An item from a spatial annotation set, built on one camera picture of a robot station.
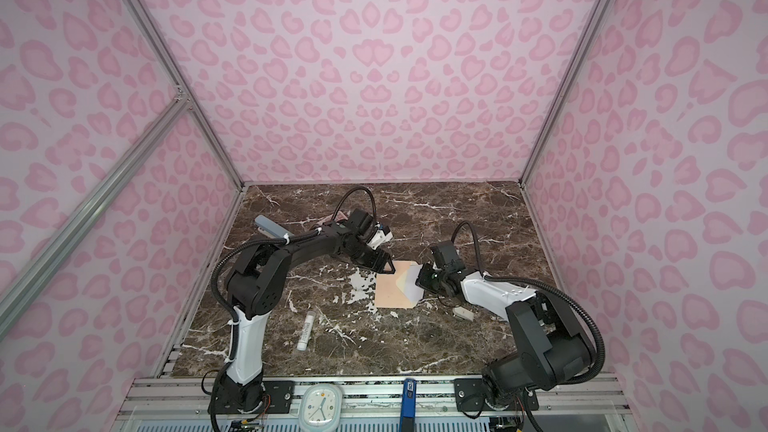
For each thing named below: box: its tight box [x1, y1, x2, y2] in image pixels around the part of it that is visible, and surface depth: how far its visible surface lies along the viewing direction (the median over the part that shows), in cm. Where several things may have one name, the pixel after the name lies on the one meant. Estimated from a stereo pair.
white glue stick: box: [297, 311, 315, 352], surface depth 84 cm
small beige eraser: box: [452, 306, 475, 321], surface depth 85 cm
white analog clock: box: [298, 383, 342, 432], surface depth 71 cm
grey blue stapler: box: [254, 214, 295, 245], surface depth 104 cm
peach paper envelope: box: [375, 261, 417, 309], surface depth 92 cm
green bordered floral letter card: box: [396, 264, 424, 307], surface depth 96 cm
